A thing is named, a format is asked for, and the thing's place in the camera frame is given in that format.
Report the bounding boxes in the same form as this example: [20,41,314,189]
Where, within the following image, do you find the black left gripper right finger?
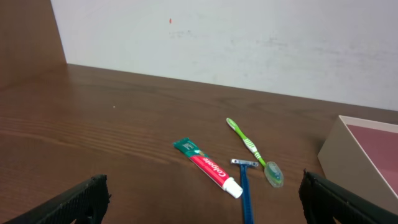
[298,170,397,224]

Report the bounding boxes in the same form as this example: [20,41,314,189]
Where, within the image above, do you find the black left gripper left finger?
[7,174,110,224]

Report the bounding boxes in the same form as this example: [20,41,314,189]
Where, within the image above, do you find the white box pink interior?
[318,116,397,214]

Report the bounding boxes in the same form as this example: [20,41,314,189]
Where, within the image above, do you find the green white toothbrush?
[226,118,284,188]

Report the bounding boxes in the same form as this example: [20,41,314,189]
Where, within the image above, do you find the blue disposable razor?
[231,159,259,224]

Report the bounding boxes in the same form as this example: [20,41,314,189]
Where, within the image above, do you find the Colgate toothpaste tube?
[173,138,243,198]

